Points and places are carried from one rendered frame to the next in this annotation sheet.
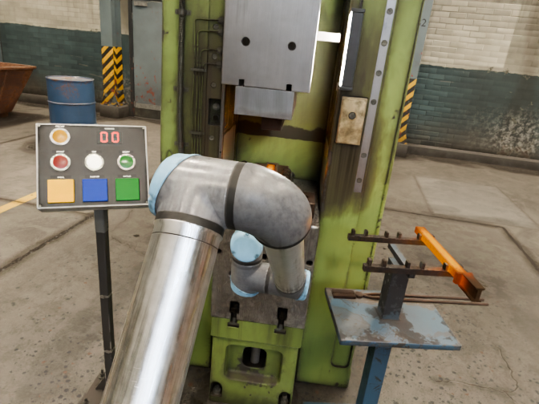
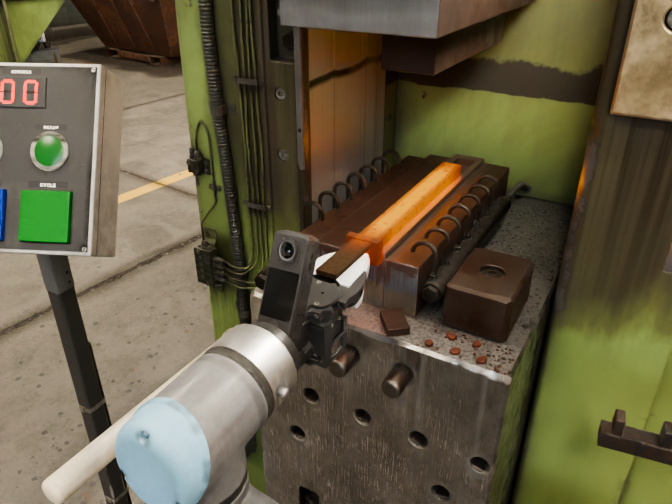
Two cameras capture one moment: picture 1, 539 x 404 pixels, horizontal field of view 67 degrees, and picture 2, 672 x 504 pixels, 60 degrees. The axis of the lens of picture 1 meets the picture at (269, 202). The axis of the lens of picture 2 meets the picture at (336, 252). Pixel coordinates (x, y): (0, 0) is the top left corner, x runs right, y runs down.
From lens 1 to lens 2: 0.81 m
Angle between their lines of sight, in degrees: 25
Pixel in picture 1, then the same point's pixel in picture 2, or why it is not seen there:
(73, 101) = not seen: hidden behind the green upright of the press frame
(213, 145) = (286, 113)
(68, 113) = not seen: hidden behind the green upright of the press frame
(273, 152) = (478, 130)
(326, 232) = (569, 369)
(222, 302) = (285, 483)
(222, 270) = (277, 419)
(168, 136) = (195, 90)
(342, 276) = (608, 485)
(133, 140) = (69, 100)
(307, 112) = (573, 23)
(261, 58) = not seen: outside the picture
